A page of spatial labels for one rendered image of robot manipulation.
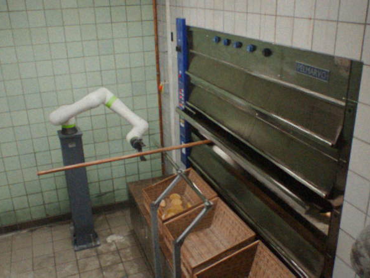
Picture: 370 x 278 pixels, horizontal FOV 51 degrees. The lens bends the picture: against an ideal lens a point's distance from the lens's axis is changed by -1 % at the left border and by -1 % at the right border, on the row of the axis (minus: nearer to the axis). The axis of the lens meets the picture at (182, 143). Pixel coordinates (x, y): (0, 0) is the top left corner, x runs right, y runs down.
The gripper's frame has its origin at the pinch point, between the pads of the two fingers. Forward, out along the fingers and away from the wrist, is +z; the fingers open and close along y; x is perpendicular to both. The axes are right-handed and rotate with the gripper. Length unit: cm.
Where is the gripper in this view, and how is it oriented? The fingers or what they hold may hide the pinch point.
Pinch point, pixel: (144, 152)
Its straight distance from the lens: 305.1
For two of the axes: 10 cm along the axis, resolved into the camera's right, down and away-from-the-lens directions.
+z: 3.6, 3.4, -8.7
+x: -9.3, 1.6, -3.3
